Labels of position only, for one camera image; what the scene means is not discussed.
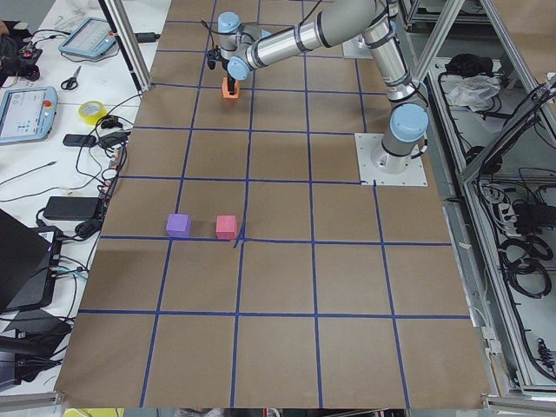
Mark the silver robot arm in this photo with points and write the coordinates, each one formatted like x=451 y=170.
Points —
x=242 y=49

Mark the near blue teach pendant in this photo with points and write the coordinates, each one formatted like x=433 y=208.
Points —
x=27 y=115

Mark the orange foam cube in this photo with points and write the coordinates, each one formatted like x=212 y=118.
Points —
x=225 y=93

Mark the blue teach pendant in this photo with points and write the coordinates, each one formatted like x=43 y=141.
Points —
x=92 y=39
x=27 y=115

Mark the black handled scissors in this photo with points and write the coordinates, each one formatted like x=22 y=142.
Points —
x=71 y=82

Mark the white crumpled cloth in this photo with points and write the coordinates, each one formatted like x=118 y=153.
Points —
x=477 y=92

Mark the black power adapter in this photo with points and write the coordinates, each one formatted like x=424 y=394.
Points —
x=68 y=208

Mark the far blue teach pendant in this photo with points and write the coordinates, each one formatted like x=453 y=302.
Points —
x=92 y=39

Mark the yellow tape roll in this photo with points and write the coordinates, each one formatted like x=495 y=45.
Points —
x=92 y=111

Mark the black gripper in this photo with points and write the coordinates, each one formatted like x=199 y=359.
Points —
x=231 y=83

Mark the black phone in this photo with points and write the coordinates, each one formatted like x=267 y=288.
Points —
x=79 y=140

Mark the aluminium frame post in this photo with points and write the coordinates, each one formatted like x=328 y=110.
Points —
x=120 y=25

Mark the purple foam cube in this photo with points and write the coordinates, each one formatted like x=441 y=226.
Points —
x=178 y=225

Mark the pink foam cube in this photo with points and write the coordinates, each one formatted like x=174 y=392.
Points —
x=226 y=227

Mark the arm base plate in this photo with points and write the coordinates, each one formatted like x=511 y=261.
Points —
x=377 y=167
x=356 y=48

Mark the black laptop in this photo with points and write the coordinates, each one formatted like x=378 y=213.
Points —
x=28 y=260

